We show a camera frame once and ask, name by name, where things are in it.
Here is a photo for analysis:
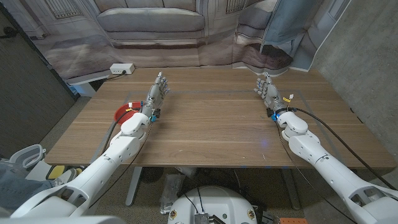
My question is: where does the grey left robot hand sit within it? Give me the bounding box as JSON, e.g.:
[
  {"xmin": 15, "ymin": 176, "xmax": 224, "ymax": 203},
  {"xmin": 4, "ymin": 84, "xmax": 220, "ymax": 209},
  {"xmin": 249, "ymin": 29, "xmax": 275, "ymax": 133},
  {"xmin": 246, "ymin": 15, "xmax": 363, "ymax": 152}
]
[{"xmin": 141, "ymin": 72, "xmax": 171, "ymax": 118}]

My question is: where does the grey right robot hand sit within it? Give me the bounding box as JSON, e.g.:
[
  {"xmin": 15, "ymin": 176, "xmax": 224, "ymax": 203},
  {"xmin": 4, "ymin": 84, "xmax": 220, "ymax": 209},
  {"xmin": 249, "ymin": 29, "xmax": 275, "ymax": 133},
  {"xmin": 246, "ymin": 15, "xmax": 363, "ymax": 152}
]
[{"xmin": 253, "ymin": 72, "xmax": 289, "ymax": 118}]

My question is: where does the red speckled bowl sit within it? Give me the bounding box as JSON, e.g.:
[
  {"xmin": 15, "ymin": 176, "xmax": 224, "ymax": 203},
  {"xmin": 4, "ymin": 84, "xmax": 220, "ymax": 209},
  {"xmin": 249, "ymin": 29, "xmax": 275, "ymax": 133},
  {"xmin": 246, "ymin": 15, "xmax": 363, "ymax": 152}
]
[{"xmin": 113, "ymin": 101, "xmax": 142, "ymax": 125}]

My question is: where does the white power strip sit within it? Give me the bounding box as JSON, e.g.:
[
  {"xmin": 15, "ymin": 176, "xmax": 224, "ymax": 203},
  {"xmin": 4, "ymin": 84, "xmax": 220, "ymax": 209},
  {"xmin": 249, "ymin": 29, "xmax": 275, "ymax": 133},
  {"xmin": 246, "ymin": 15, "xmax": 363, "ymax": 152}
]
[{"xmin": 109, "ymin": 63, "xmax": 136, "ymax": 75}]

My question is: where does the printed sofa room backdrop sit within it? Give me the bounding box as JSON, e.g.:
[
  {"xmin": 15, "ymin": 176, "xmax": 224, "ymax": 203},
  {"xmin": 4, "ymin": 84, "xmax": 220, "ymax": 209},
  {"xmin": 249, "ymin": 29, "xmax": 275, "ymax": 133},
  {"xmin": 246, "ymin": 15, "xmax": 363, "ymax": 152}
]
[{"xmin": 0, "ymin": 0, "xmax": 352, "ymax": 85}]

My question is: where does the grey tape outline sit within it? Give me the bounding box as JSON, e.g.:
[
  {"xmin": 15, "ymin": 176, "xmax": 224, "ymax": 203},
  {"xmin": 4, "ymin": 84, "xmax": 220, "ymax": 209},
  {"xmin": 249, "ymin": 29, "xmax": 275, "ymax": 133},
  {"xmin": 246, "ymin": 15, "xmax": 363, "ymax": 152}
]
[{"xmin": 124, "ymin": 90, "xmax": 348, "ymax": 167}]

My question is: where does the white low shelf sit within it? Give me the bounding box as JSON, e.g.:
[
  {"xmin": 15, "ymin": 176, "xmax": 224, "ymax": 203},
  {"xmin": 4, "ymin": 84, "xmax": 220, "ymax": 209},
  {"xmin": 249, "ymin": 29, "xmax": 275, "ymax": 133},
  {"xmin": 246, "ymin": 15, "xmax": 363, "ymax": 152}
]
[{"xmin": 67, "ymin": 74, "xmax": 109, "ymax": 98}]

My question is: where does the black round object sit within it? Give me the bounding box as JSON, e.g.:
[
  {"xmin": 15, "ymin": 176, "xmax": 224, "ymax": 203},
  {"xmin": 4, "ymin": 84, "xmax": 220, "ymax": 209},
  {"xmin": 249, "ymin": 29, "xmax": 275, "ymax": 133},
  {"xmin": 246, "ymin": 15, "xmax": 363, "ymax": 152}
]
[{"xmin": 139, "ymin": 167, "xmax": 164, "ymax": 184}]

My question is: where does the grey table leg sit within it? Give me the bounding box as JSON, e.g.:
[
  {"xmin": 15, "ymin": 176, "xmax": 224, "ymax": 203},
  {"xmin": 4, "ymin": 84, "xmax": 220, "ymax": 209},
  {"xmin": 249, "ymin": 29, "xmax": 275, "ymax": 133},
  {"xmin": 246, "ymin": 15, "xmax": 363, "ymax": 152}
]
[
  {"xmin": 125, "ymin": 167, "xmax": 143, "ymax": 207},
  {"xmin": 281, "ymin": 169, "xmax": 302, "ymax": 211}
]

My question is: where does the clear plastic bag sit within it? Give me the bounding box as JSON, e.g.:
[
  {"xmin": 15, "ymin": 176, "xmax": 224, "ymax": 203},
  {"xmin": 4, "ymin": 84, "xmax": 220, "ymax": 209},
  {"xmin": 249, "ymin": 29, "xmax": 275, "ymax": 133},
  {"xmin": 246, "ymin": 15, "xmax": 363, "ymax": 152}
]
[{"xmin": 160, "ymin": 173, "xmax": 186, "ymax": 215}]

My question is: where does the grey shoe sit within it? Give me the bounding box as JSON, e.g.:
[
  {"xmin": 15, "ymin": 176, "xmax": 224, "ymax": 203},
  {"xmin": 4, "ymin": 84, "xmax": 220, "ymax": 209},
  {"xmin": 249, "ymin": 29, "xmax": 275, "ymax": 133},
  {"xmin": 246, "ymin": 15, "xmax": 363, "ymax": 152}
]
[{"xmin": 54, "ymin": 167, "xmax": 84, "ymax": 187}]

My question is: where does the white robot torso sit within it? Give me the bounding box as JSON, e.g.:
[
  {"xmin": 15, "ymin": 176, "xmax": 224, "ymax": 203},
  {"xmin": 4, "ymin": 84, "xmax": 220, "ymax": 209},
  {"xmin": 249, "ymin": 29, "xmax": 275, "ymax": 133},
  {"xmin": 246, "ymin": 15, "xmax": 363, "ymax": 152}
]
[{"xmin": 167, "ymin": 185, "xmax": 258, "ymax": 224}]

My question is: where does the yellow black foot pedal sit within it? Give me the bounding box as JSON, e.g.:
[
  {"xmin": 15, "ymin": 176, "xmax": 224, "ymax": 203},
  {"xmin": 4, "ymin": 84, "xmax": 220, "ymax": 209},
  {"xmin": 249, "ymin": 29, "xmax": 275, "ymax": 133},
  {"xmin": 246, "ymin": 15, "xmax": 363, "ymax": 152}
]
[{"xmin": 45, "ymin": 164, "xmax": 67, "ymax": 181}]

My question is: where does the dark grey partition panel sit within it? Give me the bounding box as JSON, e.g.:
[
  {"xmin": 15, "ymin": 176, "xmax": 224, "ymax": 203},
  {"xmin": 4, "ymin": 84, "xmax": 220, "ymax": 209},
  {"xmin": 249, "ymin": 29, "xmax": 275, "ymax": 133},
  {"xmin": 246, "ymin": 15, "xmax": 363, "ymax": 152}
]
[{"xmin": 0, "ymin": 2, "xmax": 80, "ymax": 159}]

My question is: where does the orange box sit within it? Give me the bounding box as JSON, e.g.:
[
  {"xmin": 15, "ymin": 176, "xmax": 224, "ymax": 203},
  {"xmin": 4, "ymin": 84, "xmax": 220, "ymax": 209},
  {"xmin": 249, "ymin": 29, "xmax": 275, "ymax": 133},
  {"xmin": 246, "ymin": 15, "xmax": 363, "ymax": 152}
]
[{"xmin": 279, "ymin": 217, "xmax": 308, "ymax": 224}]

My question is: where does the white loop-shaped plastic object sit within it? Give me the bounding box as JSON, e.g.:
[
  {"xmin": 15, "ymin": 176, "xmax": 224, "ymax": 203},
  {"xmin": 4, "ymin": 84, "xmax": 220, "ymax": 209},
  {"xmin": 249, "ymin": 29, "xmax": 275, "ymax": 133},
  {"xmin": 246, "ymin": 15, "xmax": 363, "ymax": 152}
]
[{"xmin": 8, "ymin": 144, "xmax": 47, "ymax": 170}]

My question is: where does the black knob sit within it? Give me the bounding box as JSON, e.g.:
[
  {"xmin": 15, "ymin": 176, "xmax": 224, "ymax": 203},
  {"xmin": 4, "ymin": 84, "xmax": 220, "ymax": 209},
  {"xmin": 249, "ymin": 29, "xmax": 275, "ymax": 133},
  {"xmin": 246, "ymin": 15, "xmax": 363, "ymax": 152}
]
[{"xmin": 0, "ymin": 27, "xmax": 18, "ymax": 40}]

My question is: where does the person's leg in jeans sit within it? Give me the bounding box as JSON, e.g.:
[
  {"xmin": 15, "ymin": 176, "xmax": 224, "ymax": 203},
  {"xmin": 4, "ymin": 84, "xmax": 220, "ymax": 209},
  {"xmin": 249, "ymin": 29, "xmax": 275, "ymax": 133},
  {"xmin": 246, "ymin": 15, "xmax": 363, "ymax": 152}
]
[{"xmin": 0, "ymin": 163, "xmax": 55, "ymax": 212}]

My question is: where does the black power strip cable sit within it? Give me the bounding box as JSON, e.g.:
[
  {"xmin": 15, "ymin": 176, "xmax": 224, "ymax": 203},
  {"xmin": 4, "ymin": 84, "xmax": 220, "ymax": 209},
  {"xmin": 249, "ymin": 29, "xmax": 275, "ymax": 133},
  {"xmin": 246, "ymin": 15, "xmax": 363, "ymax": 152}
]
[{"xmin": 104, "ymin": 70, "xmax": 127, "ymax": 82}]

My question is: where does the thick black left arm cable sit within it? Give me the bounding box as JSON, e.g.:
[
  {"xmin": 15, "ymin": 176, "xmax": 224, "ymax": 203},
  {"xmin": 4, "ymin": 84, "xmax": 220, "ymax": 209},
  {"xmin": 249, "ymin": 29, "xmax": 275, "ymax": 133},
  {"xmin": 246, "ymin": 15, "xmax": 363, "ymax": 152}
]
[{"xmin": 101, "ymin": 107, "xmax": 142, "ymax": 155}]

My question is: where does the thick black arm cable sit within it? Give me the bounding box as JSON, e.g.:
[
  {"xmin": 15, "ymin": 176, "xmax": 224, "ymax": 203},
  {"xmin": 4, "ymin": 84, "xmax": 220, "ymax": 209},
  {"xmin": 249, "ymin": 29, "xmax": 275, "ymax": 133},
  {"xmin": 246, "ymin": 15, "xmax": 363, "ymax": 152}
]
[
  {"xmin": 101, "ymin": 107, "xmax": 142, "ymax": 155},
  {"xmin": 287, "ymin": 107, "xmax": 398, "ymax": 191}
]

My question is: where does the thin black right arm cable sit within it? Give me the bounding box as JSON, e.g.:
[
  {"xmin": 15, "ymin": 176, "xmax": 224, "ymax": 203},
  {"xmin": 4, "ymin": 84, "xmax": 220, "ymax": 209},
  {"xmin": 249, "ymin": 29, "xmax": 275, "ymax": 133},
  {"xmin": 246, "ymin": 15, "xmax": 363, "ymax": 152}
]
[{"xmin": 275, "ymin": 121, "xmax": 357, "ymax": 224}]

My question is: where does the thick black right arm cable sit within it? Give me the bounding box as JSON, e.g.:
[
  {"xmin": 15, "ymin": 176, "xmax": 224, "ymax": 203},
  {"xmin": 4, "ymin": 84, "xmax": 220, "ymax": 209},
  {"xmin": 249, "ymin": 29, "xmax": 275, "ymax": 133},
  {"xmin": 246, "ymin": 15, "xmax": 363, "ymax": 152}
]
[{"xmin": 287, "ymin": 107, "xmax": 398, "ymax": 191}]

